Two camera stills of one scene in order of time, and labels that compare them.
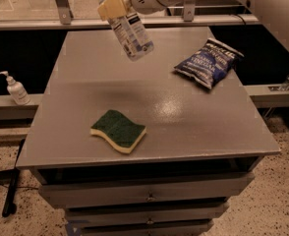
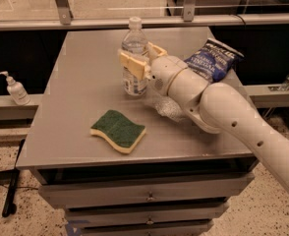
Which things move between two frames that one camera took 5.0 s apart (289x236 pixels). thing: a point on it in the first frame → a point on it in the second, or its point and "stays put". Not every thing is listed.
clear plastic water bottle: (136, 40) → (135, 43)
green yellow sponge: (123, 133) stays put
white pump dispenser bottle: (17, 90) stays put
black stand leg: (9, 207) stays put
